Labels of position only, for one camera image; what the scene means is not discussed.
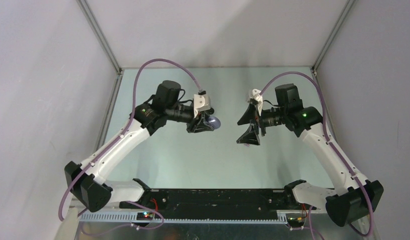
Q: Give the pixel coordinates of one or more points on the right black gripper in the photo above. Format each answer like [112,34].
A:
[251,136]

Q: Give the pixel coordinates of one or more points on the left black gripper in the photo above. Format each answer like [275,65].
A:
[198,125]

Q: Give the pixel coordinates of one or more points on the purple earbud charging case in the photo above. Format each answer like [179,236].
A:
[213,122]

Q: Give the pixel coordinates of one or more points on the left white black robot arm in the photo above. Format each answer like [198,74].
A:
[88,181]

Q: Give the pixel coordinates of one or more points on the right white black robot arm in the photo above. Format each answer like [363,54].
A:
[309,126]

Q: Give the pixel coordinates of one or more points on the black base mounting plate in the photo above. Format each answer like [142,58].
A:
[219,204]

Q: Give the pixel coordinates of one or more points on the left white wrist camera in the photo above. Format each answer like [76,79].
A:
[201,103]

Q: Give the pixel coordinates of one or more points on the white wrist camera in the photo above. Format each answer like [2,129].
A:
[201,103]
[254,96]

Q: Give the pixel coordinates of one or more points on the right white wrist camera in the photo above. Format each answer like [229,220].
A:
[254,96]

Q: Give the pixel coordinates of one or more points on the aluminium frame rail front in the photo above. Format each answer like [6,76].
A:
[341,208]

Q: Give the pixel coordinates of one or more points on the right aluminium corner post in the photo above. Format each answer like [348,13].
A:
[337,27]

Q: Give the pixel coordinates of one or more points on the aluminium corner post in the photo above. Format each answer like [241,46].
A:
[99,34]
[337,27]

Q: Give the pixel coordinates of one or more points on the left aluminium corner post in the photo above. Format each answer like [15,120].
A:
[99,34]

